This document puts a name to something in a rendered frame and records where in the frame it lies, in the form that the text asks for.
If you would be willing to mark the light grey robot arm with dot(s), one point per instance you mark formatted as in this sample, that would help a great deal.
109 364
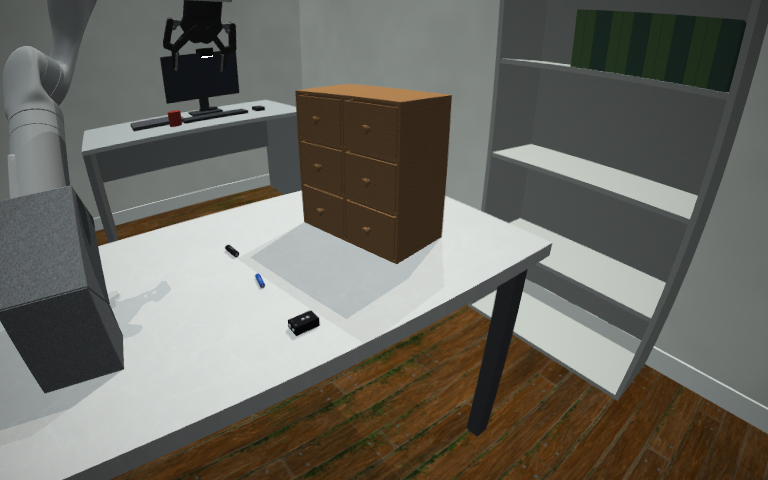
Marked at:
37 159

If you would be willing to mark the brown wooden chest of drawers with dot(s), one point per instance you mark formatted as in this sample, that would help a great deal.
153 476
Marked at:
422 157

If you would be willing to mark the brown wooden drawer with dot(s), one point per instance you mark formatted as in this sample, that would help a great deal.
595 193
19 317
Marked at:
379 189
371 228
320 118
371 127
328 174
324 210

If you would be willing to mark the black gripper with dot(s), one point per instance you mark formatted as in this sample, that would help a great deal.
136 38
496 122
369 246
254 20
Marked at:
197 28

